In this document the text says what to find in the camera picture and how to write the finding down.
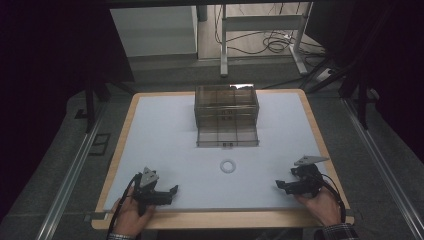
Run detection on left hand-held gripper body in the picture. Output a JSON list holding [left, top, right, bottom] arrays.
[[132, 166, 168, 217]]

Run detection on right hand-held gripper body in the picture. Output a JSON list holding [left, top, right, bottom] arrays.
[[288, 155, 331, 198]]

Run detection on white ring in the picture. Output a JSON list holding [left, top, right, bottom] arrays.
[[219, 159, 237, 174]]

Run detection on clear drawer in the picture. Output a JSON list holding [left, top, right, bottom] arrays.
[[195, 124, 261, 149]]

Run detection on person's left hand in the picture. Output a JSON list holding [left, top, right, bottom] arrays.
[[110, 187, 157, 238]]

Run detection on person's right hand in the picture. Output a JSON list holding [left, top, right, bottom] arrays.
[[294, 185, 343, 228]]

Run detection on white table mat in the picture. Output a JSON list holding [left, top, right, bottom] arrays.
[[103, 91, 334, 212]]

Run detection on clear drawer cabinet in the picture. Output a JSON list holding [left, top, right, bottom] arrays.
[[193, 83, 261, 130]]

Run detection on black stand legs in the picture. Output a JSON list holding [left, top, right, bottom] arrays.
[[74, 74, 137, 134], [303, 54, 379, 132]]

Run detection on white power strip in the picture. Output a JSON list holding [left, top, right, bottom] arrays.
[[315, 67, 335, 83]]

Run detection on dark curtain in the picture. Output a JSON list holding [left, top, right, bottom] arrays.
[[304, 0, 424, 164], [0, 0, 136, 221]]

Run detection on grey cabinet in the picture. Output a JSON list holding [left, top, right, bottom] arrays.
[[109, 5, 199, 58]]

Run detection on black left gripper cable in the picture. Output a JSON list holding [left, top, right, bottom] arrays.
[[106, 172, 143, 240]]

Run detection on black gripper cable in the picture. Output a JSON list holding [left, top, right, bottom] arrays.
[[106, 172, 143, 240], [314, 172, 347, 224]]

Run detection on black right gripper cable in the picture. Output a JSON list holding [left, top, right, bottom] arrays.
[[314, 172, 347, 224]]

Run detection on black floor bracket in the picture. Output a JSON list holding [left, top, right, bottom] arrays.
[[88, 132, 112, 157]]

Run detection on aluminium rail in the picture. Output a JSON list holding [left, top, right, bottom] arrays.
[[34, 102, 109, 240], [342, 98, 424, 240]]

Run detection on black floor cables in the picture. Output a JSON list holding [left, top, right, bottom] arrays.
[[214, 3, 327, 57]]

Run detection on white metal desk frame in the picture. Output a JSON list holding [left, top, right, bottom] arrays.
[[219, 2, 315, 78]]

